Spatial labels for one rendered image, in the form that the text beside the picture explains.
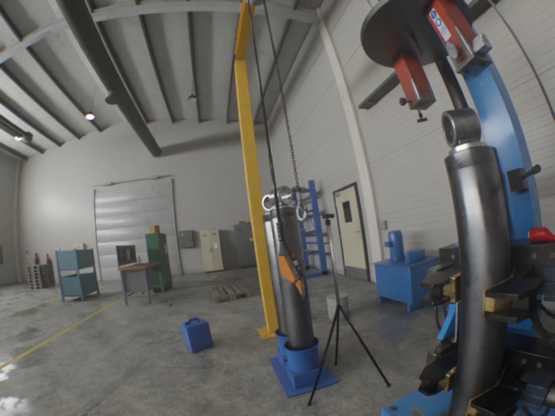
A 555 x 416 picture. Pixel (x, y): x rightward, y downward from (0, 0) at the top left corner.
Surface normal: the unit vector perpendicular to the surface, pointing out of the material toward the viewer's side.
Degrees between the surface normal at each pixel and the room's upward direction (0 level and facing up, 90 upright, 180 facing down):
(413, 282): 90
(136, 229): 90
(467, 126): 110
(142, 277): 90
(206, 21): 173
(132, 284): 90
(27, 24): 174
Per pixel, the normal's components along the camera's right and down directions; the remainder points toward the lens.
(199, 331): 0.64, -0.17
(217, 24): 0.03, 0.99
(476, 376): -0.74, 0.04
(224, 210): 0.22, -0.14
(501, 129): -0.96, 0.11
